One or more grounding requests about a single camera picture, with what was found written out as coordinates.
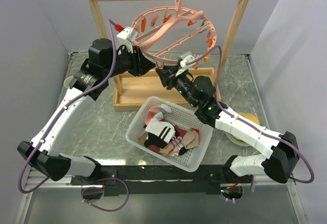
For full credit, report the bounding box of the pile of socks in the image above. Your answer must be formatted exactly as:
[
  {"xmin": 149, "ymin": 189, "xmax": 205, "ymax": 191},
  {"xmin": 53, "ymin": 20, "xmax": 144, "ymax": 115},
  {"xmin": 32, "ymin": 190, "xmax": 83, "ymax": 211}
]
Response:
[{"xmin": 138, "ymin": 104, "xmax": 200, "ymax": 156}]

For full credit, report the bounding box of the yellow bowl on plate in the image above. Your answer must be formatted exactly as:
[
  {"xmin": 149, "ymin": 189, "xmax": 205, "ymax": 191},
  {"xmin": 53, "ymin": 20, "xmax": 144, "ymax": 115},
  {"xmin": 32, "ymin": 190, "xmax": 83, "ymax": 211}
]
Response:
[{"xmin": 224, "ymin": 111, "xmax": 261, "ymax": 147}]

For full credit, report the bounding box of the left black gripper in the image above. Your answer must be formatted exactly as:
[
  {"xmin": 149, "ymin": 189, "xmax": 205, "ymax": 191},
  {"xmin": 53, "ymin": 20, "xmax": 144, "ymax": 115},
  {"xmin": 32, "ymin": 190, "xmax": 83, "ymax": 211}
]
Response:
[{"xmin": 103, "ymin": 42, "xmax": 156, "ymax": 78}]

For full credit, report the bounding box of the white black striped sock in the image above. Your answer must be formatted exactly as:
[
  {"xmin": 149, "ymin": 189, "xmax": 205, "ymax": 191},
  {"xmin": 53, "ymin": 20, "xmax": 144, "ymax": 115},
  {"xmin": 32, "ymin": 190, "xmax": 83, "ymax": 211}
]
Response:
[{"xmin": 145, "ymin": 118, "xmax": 175, "ymax": 143}]

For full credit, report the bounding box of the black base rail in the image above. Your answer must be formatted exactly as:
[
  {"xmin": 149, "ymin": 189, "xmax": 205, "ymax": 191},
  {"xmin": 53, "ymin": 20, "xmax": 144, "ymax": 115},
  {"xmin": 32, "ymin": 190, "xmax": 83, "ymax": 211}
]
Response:
[{"xmin": 71, "ymin": 165, "xmax": 252, "ymax": 196}]

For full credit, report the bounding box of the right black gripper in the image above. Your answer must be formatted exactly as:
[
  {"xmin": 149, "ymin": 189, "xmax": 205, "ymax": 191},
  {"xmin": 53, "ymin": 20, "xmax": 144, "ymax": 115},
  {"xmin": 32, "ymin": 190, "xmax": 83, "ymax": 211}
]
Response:
[{"xmin": 155, "ymin": 64, "xmax": 198, "ymax": 108}]

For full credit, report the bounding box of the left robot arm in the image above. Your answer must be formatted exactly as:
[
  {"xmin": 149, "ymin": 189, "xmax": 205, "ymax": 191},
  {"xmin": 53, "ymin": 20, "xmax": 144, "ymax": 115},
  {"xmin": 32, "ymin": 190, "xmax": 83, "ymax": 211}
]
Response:
[{"xmin": 17, "ymin": 38, "xmax": 155, "ymax": 184}]

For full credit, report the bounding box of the pink round clip hanger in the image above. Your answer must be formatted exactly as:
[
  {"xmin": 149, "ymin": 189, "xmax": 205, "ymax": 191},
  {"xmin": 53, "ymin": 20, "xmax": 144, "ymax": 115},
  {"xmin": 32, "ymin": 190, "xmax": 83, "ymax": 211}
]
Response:
[{"xmin": 132, "ymin": 0, "xmax": 217, "ymax": 63}]

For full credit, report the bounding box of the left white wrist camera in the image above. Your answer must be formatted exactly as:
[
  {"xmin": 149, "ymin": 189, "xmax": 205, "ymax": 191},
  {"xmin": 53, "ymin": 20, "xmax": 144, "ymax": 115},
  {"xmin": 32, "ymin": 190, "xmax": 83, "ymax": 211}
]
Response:
[{"xmin": 116, "ymin": 27, "xmax": 138, "ymax": 47}]

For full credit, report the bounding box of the white plastic basket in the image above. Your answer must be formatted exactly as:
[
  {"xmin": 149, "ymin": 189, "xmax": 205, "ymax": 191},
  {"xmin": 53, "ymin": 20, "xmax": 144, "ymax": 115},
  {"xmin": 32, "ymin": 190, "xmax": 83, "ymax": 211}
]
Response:
[{"xmin": 125, "ymin": 96, "xmax": 213, "ymax": 172}]

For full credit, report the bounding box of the wooden hanger rack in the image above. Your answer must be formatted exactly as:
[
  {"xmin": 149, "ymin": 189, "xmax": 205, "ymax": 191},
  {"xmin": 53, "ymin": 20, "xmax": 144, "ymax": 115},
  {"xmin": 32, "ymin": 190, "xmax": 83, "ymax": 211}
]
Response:
[{"xmin": 86, "ymin": 0, "xmax": 252, "ymax": 111}]

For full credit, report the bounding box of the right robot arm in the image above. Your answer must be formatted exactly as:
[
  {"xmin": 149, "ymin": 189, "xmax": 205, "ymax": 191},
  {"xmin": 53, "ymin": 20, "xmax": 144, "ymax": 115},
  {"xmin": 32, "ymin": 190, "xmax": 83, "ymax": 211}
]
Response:
[{"xmin": 155, "ymin": 66, "xmax": 299, "ymax": 184}]

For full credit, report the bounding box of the light blue mug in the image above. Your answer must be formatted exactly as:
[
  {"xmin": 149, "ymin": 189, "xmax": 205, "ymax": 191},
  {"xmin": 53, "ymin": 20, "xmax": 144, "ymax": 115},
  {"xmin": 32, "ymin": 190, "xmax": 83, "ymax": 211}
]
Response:
[{"xmin": 63, "ymin": 76, "xmax": 74, "ymax": 88}]

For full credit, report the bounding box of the aluminium frame rail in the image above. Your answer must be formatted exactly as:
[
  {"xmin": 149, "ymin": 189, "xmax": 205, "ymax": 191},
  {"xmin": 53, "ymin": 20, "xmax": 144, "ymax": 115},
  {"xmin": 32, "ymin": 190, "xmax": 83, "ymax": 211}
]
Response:
[{"xmin": 34, "ymin": 156, "xmax": 291, "ymax": 184}]

